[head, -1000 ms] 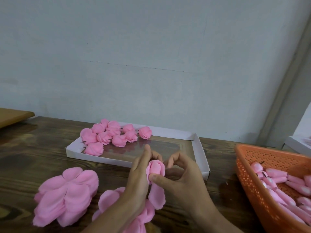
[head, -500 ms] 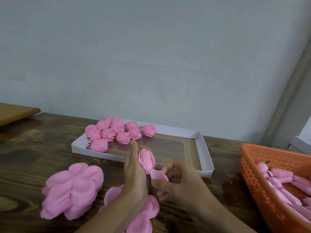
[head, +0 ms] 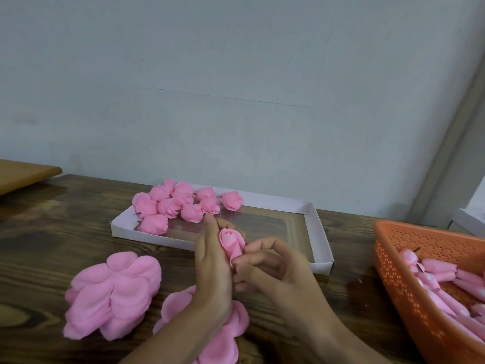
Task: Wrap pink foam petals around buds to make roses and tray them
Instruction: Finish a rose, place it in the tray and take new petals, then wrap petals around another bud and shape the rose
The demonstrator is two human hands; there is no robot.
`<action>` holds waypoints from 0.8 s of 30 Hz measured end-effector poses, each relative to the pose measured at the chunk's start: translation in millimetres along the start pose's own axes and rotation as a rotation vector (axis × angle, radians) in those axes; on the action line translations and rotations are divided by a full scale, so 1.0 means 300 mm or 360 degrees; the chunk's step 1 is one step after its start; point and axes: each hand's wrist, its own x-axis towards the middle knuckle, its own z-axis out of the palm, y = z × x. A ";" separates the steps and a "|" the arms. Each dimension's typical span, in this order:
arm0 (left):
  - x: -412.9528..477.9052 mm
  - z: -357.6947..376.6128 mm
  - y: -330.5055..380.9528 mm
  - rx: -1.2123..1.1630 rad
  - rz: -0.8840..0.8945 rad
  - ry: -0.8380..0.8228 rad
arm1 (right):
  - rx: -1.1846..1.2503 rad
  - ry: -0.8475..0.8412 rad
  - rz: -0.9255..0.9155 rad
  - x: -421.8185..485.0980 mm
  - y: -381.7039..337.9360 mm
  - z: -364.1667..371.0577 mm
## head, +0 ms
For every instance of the person's left hand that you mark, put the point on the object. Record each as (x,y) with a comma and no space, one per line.
(212,280)

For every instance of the person's right hand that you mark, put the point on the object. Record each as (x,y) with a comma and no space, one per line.
(292,288)

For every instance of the stack of pink petals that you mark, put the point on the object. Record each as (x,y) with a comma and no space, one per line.
(110,295)
(173,307)

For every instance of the white shallow tray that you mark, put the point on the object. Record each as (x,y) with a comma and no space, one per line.
(273,223)

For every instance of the pink petal flower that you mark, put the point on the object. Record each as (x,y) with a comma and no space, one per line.
(183,192)

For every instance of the group of finished pink roses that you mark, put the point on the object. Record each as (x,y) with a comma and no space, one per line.
(144,204)

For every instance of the pink rose buds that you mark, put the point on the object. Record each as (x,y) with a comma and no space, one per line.
(451,284)

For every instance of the person's left forearm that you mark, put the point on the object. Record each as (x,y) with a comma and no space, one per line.
(170,341)

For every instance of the person's right forearm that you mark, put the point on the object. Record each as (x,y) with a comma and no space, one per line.
(348,345)

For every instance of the orange plastic basket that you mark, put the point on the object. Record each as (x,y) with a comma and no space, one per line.
(394,288)

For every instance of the grey door frame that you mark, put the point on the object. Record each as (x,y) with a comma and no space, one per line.
(453,102)

